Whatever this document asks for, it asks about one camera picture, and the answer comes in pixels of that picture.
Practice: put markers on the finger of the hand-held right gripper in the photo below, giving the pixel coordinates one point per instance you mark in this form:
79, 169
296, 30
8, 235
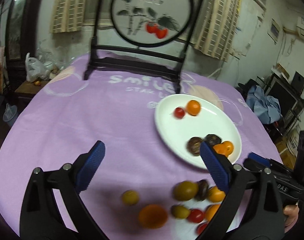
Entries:
258, 158

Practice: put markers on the round painted screen black stand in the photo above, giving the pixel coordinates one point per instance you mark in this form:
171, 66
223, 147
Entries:
152, 10

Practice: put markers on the large yellow-green fruit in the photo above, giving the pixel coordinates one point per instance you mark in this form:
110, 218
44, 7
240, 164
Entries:
185, 191

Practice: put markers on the purple printed tablecloth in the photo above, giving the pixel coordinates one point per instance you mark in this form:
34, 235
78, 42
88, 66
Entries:
92, 120

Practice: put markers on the person's right hand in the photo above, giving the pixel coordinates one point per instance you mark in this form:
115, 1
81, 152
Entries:
291, 215

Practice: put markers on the dark brown mushroom right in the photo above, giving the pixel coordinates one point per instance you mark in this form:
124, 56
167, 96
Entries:
213, 139

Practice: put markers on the black computer monitor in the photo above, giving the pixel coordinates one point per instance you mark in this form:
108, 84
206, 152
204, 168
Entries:
283, 96

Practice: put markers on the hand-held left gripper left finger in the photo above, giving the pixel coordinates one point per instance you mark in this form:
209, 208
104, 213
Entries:
90, 165

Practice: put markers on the blue cloth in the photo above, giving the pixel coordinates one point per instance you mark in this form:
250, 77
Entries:
265, 105

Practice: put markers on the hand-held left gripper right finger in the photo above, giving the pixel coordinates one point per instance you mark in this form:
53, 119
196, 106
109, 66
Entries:
214, 166

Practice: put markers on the clear blue plastic jug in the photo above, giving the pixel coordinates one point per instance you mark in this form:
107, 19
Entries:
9, 116

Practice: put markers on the dark wooden cabinet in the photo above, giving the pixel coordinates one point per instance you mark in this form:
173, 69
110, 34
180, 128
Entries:
19, 30

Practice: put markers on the yellow-green round fruit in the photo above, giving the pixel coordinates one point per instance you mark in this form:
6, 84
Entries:
130, 197

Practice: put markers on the white plastic bag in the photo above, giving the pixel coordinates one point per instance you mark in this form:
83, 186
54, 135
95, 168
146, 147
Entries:
36, 67

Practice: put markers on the black speaker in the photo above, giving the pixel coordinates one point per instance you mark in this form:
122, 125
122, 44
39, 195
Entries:
298, 80

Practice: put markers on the small red cherry tomato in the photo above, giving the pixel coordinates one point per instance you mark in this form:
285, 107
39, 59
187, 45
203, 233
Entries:
179, 112

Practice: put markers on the wooden side table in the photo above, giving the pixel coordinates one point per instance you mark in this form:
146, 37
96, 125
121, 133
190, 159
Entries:
27, 88

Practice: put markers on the small yellow-green fruit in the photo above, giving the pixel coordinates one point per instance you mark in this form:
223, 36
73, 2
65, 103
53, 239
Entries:
179, 211

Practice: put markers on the large orange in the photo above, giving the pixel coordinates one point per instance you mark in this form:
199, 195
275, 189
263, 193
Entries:
153, 216

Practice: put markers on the small orange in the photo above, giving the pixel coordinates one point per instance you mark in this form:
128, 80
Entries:
215, 195
193, 107
211, 212
225, 148

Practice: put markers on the white plate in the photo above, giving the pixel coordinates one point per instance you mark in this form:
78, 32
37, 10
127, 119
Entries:
186, 132

